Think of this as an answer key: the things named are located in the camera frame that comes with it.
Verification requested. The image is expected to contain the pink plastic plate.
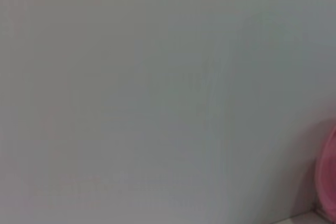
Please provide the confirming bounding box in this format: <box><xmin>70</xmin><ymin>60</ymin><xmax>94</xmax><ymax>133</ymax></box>
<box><xmin>314</xmin><ymin>123</ymin><xmax>336</xmax><ymax>222</ymax></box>

